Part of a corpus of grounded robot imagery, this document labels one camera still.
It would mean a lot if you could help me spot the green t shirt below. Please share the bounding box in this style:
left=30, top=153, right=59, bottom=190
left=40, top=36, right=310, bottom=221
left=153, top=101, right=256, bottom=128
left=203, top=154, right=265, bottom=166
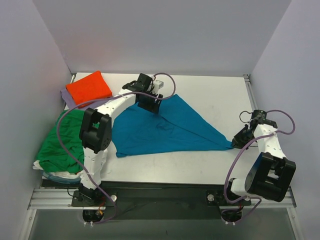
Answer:
left=35, top=109, right=84, bottom=174

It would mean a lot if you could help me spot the folded lavender t shirt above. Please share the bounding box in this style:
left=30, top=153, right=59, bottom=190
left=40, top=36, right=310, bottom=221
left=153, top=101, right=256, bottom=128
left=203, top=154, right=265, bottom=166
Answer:
left=60, top=88, right=102, bottom=110

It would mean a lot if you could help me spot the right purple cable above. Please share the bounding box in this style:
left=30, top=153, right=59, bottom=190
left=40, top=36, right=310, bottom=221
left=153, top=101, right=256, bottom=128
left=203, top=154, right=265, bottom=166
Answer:
left=221, top=109, right=297, bottom=225

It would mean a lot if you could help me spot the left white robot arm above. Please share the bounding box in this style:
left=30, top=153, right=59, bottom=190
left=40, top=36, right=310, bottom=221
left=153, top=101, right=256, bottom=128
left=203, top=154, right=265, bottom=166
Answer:
left=79, top=73, right=164, bottom=206

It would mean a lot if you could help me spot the purple cable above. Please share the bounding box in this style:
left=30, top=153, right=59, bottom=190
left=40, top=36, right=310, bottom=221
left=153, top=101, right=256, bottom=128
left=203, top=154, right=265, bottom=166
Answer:
left=221, top=109, right=297, bottom=225
left=56, top=72, right=177, bottom=225

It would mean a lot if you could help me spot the teal blue t shirt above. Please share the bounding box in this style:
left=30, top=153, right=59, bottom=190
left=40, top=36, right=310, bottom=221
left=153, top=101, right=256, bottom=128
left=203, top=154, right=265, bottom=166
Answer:
left=112, top=94, right=232, bottom=158

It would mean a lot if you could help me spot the folded orange t shirt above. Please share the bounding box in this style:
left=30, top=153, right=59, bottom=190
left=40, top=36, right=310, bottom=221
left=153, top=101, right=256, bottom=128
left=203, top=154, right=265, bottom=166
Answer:
left=65, top=71, right=113, bottom=107

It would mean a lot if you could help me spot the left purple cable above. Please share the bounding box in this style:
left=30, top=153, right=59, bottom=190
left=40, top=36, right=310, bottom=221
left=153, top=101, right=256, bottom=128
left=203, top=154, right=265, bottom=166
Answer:
left=56, top=72, right=177, bottom=225

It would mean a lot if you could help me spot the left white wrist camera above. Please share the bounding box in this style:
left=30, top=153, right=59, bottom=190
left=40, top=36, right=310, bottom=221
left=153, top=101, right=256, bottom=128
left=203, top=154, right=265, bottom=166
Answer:
left=151, top=80, right=164, bottom=92

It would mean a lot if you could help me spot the aluminium front frame rail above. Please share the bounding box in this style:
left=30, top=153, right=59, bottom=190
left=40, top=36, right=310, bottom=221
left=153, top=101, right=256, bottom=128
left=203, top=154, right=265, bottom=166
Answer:
left=28, top=188, right=297, bottom=210

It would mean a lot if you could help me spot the white t shirt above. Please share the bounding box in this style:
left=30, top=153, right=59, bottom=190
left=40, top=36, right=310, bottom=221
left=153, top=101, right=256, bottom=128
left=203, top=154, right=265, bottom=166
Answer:
left=33, top=147, right=87, bottom=179

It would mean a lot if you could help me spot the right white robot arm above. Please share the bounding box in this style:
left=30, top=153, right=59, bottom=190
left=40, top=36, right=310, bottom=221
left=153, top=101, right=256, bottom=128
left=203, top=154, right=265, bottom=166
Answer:
left=221, top=109, right=296, bottom=204

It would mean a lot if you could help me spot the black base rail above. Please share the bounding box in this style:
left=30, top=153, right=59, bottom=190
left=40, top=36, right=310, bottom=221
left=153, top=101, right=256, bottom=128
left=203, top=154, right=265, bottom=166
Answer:
left=41, top=180, right=251, bottom=223

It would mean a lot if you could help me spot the light blue t shirt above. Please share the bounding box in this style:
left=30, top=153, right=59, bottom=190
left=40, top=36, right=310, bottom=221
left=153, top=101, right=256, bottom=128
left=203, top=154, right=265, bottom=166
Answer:
left=42, top=171, right=81, bottom=185

